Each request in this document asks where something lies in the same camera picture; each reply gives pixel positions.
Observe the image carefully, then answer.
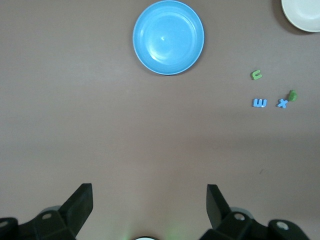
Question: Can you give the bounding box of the cream plate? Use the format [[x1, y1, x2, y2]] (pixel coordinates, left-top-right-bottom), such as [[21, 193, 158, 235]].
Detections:
[[280, 0, 320, 33]]

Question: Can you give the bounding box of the blue plate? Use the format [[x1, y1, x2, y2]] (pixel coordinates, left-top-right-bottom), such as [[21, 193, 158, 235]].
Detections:
[[132, 0, 205, 76]]

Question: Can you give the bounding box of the green lowercase letter n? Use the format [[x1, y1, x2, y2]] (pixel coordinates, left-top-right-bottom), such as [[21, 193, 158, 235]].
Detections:
[[250, 69, 264, 81]]

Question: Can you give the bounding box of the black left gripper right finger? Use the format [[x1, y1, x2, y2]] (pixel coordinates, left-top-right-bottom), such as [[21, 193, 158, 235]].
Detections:
[[199, 184, 311, 240]]

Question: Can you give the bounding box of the brown table cover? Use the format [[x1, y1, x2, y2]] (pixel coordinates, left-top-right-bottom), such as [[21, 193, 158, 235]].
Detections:
[[0, 0, 320, 240]]

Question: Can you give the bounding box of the blue lowercase letter m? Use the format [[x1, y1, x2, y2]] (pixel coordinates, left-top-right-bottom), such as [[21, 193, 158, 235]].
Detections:
[[252, 98, 268, 109]]

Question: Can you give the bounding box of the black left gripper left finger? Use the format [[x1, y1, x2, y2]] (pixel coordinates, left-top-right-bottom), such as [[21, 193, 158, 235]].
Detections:
[[0, 183, 94, 240]]

